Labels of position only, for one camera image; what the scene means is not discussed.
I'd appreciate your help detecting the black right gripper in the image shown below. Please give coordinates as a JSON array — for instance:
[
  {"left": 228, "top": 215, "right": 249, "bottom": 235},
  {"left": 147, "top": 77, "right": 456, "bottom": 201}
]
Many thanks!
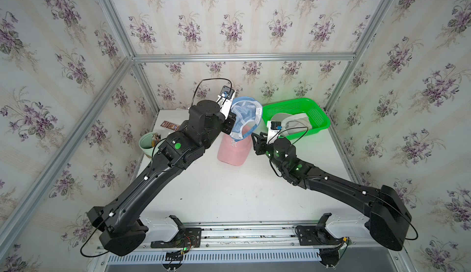
[{"left": 250, "top": 130, "right": 286, "bottom": 174}]

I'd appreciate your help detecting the light blue baseball cap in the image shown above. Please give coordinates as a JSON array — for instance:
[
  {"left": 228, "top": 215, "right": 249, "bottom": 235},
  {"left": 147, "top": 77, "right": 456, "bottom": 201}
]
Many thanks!
[{"left": 230, "top": 96, "right": 262, "bottom": 142}]

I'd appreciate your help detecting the pink baseball cap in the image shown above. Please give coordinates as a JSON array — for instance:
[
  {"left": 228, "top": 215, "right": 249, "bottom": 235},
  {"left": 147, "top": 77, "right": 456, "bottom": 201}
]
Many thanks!
[{"left": 217, "top": 135, "right": 253, "bottom": 166}]

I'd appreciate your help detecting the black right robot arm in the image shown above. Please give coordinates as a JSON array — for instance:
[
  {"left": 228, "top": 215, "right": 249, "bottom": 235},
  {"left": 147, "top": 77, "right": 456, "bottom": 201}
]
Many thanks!
[{"left": 251, "top": 133, "right": 412, "bottom": 251}]

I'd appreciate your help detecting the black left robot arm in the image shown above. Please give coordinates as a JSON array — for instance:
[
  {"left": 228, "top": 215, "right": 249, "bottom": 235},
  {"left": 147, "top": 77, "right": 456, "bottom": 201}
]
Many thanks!
[{"left": 87, "top": 100, "right": 236, "bottom": 256}]

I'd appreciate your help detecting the grey white baseball cap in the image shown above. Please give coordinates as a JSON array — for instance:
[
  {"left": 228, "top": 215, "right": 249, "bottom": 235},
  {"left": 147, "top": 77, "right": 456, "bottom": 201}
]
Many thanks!
[{"left": 271, "top": 112, "right": 312, "bottom": 130}]

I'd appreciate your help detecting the green plastic basket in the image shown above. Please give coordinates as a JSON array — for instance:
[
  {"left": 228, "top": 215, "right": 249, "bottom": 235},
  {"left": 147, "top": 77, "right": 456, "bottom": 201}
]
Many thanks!
[{"left": 262, "top": 98, "right": 331, "bottom": 141}]

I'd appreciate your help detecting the mint green pen cup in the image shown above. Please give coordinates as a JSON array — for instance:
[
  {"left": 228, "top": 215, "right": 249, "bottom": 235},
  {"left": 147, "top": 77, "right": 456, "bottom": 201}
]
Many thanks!
[{"left": 139, "top": 132, "right": 161, "bottom": 159}]

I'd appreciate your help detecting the aluminium mounting rail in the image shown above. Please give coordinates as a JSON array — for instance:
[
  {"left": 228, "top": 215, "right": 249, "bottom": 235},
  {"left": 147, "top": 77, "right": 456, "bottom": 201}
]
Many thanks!
[{"left": 96, "top": 220, "right": 402, "bottom": 252}]

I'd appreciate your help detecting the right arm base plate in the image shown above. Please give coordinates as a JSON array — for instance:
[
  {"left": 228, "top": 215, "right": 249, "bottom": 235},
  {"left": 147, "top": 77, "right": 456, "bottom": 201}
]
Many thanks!
[{"left": 294, "top": 225, "right": 345, "bottom": 246}]

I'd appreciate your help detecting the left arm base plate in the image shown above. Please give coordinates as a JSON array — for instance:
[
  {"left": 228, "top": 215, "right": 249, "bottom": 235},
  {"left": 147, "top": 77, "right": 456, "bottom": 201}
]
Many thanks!
[{"left": 150, "top": 228, "right": 202, "bottom": 249}]

